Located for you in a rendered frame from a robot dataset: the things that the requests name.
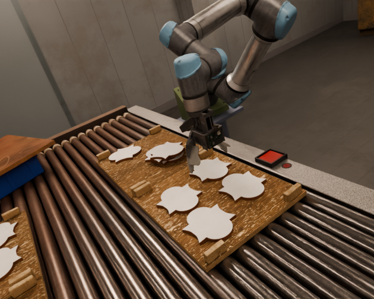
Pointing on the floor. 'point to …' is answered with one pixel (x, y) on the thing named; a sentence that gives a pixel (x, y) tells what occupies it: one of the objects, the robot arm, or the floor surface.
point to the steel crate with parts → (371, 16)
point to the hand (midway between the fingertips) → (208, 162)
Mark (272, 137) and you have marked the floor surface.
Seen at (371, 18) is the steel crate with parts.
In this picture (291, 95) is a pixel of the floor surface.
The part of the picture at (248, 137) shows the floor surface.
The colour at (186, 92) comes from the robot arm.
